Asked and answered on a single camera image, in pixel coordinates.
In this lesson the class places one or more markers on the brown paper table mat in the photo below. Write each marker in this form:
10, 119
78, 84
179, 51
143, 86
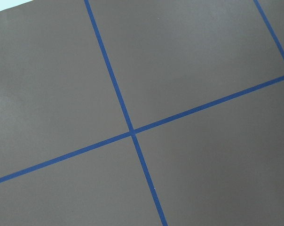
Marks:
142, 113

